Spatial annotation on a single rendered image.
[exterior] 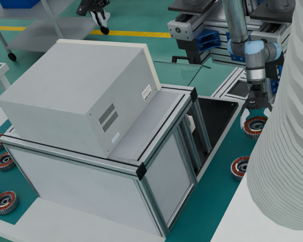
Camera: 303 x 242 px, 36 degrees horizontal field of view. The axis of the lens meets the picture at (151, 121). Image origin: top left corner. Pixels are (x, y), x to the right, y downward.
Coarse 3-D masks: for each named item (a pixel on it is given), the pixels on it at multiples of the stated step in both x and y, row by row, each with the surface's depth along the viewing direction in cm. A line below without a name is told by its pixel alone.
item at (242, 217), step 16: (240, 192) 120; (240, 208) 116; (256, 208) 114; (224, 224) 114; (240, 224) 112; (256, 224) 111; (272, 224) 110; (224, 240) 110; (240, 240) 109; (256, 240) 108; (272, 240) 107; (288, 240) 105
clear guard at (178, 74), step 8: (160, 64) 203; (168, 64) 201; (176, 64) 199; (184, 64) 197; (192, 64) 196; (160, 72) 198; (168, 72) 196; (176, 72) 195; (184, 72) 193; (192, 72) 191; (160, 80) 194; (168, 80) 192; (176, 80) 190; (184, 80) 189
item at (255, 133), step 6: (252, 120) 191; (258, 120) 190; (264, 120) 189; (246, 126) 189; (252, 126) 191; (258, 126) 190; (246, 132) 187; (252, 132) 186; (258, 132) 185; (252, 138) 187
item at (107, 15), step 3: (99, 12) 221; (105, 12) 224; (108, 12) 226; (99, 15) 223; (105, 15) 225; (108, 15) 226; (102, 18) 223; (108, 18) 226; (102, 21) 224; (105, 21) 225; (102, 24) 226; (105, 24) 226; (105, 27) 228
